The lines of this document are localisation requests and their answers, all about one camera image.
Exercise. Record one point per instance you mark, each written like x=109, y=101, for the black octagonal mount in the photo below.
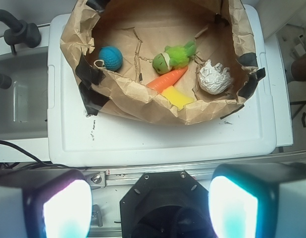
x=166, y=205

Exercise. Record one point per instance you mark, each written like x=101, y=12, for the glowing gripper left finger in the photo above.
x=45, y=203

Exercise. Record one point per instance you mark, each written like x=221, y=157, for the white plastic bin lid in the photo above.
x=78, y=140

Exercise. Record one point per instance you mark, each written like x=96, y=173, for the brown paper bag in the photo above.
x=141, y=29

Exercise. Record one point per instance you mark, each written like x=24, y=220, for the black faucet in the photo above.
x=19, y=32

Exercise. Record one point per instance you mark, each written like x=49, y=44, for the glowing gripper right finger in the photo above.
x=252, y=200

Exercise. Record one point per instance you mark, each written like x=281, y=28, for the blue crochet ball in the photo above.
x=111, y=57

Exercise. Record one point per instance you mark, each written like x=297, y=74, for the orange toy carrot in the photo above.
x=166, y=80

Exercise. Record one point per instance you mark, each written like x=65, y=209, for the yellow sponge piece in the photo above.
x=176, y=98

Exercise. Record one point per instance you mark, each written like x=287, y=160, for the crumpled white paper ball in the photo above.
x=214, y=79

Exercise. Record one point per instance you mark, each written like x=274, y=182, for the green plush toy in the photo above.
x=174, y=57

